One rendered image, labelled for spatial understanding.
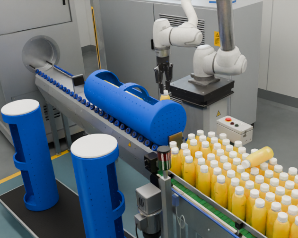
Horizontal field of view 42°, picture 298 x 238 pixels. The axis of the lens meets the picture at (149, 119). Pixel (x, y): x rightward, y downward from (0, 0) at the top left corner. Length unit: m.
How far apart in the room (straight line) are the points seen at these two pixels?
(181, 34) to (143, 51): 2.69
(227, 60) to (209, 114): 0.44
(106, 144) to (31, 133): 0.86
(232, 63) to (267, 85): 2.60
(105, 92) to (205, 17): 1.68
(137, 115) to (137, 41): 2.57
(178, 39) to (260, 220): 1.03
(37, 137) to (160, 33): 1.33
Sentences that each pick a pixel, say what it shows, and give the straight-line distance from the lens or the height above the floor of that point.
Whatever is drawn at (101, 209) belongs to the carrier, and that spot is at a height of 0.66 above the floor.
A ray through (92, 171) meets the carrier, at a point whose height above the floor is 0.94.
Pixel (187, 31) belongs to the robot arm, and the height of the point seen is 1.65.
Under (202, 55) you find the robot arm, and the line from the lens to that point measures 2.85.
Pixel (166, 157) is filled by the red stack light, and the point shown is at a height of 1.23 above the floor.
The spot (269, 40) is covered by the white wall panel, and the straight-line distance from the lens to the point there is 5.16.
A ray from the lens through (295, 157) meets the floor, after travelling 4.18.
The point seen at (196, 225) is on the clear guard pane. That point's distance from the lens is 1.99.
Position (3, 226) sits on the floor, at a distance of 3.59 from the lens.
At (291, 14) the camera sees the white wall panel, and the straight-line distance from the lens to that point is 4.96.
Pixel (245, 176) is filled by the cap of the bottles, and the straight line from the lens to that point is 1.91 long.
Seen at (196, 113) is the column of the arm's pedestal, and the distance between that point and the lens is 2.96.
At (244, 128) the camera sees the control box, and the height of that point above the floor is 1.10.
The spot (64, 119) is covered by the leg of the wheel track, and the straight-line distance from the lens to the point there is 4.24.
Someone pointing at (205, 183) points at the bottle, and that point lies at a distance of 1.98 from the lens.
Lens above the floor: 2.16
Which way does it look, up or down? 26 degrees down
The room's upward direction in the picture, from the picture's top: 4 degrees counter-clockwise
